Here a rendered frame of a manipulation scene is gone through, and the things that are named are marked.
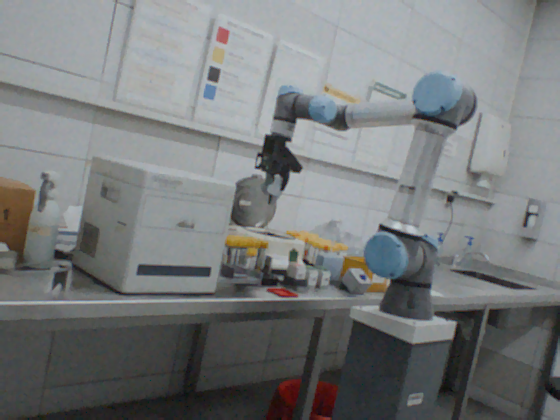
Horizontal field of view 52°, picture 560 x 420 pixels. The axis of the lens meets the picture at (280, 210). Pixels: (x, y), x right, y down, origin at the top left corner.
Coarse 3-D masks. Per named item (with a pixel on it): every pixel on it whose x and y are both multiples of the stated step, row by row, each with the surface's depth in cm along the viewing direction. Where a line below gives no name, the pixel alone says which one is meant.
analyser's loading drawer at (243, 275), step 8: (224, 264) 161; (224, 272) 160; (232, 272) 158; (240, 272) 162; (248, 272) 168; (256, 272) 166; (224, 280) 155; (232, 280) 157; (240, 280) 159; (248, 280) 161; (256, 280) 163
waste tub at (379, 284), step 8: (344, 256) 211; (352, 256) 215; (344, 264) 210; (352, 264) 208; (360, 264) 205; (344, 272) 210; (368, 272) 202; (376, 280) 206; (384, 280) 210; (368, 288) 204; (376, 288) 207; (384, 288) 211
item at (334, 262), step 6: (318, 258) 202; (324, 258) 200; (330, 258) 202; (336, 258) 203; (342, 258) 205; (318, 264) 201; (324, 264) 200; (330, 264) 202; (336, 264) 204; (342, 264) 206; (330, 270) 203; (336, 270) 205; (330, 276) 203; (336, 276) 205; (330, 282) 202; (336, 282) 204
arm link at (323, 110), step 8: (296, 96) 170; (304, 96) 168; (312, 96) 167; (320, 96) 166; (296, 104) 168; (304, 104) 166; (312, 104) 165; (320, 104) 163; (328, 104) 164; (296, 112) 169; (304, 112) 167; (312, 112) 165; (320, 112) 163; (328, 112) 165; (336, 112) 172; (312, 120) 168; (320, 120) 166; (328, 120) 166
